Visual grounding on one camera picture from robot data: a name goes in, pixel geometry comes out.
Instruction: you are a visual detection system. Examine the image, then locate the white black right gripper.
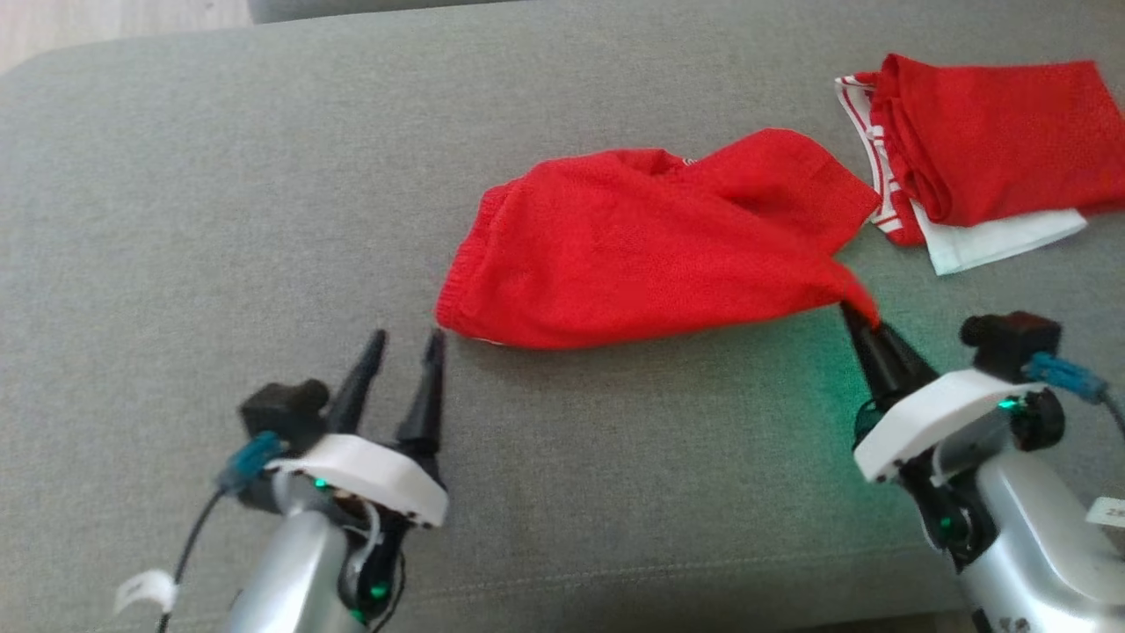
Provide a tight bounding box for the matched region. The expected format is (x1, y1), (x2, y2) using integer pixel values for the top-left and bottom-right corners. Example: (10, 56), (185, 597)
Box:
(839, 302), (1049, 485)

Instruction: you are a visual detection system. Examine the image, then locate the red garment with white band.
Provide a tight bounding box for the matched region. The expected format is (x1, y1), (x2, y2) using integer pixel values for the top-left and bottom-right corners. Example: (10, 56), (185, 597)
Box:
(434, 127), (883, 352)

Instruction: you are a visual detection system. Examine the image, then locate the blue left cable connector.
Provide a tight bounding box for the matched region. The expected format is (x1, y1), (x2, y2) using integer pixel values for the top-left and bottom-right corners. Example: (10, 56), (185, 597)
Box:
(217, 430), (287, 494)

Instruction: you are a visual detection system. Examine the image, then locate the white left cable tag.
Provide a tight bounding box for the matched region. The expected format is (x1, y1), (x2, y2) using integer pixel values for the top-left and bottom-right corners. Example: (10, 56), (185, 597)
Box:
(113, 569), (179, 615)

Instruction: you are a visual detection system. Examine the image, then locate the blue right cable connector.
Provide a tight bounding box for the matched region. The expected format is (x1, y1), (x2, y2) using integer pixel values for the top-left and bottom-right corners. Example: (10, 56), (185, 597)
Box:
(1023, 351), (1111, 406)

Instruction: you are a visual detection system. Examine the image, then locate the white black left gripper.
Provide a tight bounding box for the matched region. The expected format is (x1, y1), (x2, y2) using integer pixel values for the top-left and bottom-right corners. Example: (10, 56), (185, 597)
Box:
(264, 329), (450, 529)

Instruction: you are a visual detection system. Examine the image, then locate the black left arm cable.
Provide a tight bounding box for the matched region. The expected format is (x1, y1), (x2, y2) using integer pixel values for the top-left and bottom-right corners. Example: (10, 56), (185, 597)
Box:
(156, 486), (231, 633)

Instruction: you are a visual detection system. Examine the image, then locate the red shirt with white sleeve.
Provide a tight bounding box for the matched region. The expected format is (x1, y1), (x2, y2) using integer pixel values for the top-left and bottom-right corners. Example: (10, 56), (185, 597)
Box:
(834, 53), (1125, 277)

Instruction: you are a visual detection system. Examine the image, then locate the blue cable connector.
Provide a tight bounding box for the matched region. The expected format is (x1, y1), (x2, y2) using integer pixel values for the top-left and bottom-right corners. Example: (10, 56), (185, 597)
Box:
(217, 430), (287, 494)
(1023, 351), (1111, 406)

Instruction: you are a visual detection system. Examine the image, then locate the yellow and grey sofa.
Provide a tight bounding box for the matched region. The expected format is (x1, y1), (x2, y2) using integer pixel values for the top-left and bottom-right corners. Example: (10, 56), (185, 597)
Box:
(0, 0), (1125, 633)

